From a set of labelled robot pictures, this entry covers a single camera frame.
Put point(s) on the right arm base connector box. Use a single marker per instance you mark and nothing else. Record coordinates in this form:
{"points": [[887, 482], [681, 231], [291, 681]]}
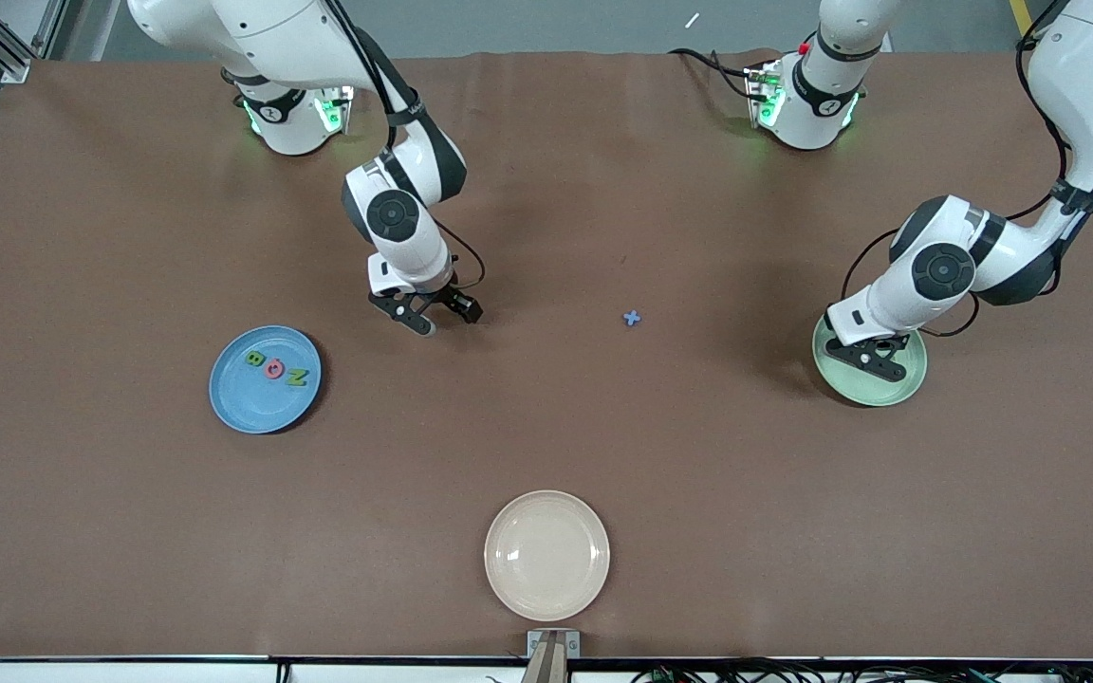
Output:
{"points": [[338, 109]]}

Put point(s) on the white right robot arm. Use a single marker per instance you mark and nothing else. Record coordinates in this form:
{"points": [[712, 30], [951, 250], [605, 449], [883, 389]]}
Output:
{"points": [[262, 38]]}

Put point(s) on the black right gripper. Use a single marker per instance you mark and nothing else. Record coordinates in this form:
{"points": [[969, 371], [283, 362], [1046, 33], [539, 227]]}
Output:
{"points": [[446, 297]]}

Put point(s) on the silver camera mount bracket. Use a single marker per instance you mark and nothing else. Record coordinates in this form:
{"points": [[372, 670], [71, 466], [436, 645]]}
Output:
{"points": [[552, 650]]}

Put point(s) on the beige plate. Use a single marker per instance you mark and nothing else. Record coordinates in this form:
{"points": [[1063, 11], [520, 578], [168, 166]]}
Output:
{"points": [[546, 555]]}

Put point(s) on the green foam letter N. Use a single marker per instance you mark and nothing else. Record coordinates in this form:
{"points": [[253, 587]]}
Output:
{"points": [[296, 378]]}

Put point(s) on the blue plate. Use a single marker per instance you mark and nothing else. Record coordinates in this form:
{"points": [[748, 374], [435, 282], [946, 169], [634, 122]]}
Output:
{"points": [[257, 408]]}

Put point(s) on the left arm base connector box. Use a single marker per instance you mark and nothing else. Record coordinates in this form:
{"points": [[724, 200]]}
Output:
{"points": [[763, 95]]}

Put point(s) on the aluminium extrusion frame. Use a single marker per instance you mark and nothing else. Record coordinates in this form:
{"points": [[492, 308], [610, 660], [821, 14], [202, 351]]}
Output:
{"points": [[8, 74]]}

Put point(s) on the green foam letter B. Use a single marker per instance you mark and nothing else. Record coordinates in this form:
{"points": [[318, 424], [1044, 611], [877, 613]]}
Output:
{"points": [[253, 359]]}

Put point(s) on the brown table mat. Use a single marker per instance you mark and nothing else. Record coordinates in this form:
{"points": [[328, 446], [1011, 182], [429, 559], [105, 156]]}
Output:
{"points": [[546, 190]]}

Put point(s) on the red foam letter O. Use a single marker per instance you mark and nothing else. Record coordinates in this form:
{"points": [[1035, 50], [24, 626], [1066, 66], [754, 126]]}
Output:
{"points": [[267, 369]]}

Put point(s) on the light green plate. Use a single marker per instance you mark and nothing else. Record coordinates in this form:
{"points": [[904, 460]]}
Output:
{"points": [[879, 396]]}

